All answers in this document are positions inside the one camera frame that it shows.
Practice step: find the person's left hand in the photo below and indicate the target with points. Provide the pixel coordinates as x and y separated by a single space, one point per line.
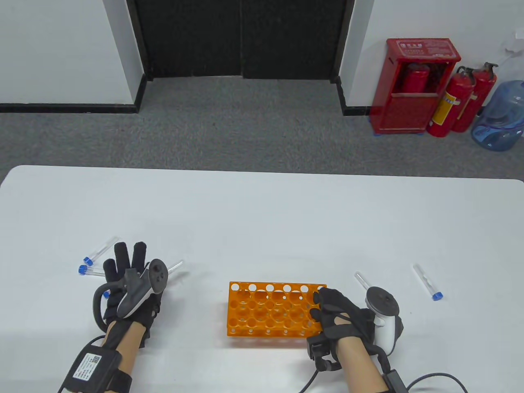
139 254

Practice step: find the person's right hand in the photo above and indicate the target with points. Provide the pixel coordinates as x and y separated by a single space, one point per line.
339 315

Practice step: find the orange test tube rack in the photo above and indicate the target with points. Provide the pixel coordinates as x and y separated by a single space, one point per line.
266 315

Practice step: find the black forearm box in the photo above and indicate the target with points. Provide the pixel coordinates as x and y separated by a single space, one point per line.
393 380

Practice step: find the person's left forearm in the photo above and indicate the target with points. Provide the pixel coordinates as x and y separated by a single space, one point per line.
123 339

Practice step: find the person's right forearm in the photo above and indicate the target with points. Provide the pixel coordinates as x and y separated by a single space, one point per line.
360 368

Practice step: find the black labelled sensor box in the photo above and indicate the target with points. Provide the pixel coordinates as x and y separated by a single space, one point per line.
88 364

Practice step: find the red fire extinguisher cabinet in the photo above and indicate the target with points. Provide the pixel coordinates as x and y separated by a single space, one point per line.
409 110

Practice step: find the red extinguisher yellow label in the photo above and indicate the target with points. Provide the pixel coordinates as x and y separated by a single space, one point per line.
450 106

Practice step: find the black double door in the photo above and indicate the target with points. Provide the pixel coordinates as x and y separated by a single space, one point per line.
241 37

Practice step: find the red extinguisher inside cabinet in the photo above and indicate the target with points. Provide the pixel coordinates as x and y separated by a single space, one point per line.
415 80

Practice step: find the blue water jug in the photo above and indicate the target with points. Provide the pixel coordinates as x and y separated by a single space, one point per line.
501 114

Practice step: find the plain red fire extinguisher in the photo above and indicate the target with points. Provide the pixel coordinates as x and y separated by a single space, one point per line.
485 86

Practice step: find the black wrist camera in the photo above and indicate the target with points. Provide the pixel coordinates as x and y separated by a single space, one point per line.
317 348

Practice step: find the white wall plug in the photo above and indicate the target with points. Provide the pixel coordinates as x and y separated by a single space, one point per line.
513 41

